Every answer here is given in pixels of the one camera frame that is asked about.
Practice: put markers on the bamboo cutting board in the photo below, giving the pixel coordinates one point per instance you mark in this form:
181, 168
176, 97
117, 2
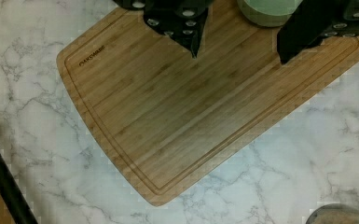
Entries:
166, 118

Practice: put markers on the pink ceramic lidded jar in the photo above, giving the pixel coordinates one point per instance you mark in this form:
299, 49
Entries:
335, 213

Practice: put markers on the black paper towel holder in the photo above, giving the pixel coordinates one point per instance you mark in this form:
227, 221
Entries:
13, 198

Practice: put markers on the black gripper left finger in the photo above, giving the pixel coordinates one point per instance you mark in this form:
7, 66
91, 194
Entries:
181, 20

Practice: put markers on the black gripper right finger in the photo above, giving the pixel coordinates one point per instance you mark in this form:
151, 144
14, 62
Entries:
316, 20

